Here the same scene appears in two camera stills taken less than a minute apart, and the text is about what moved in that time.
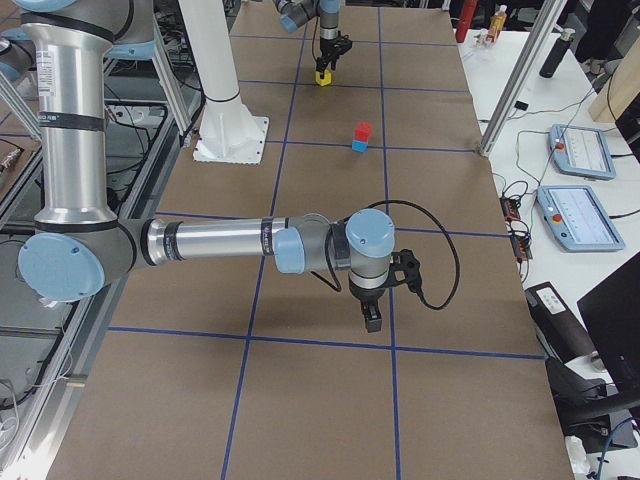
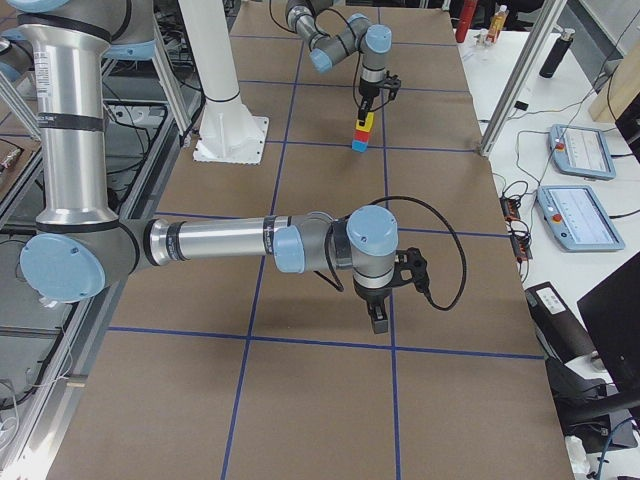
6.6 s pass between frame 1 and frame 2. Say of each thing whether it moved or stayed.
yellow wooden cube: moved
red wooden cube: stayed
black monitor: stayed
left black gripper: moved
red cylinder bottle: stayed
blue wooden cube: stayed
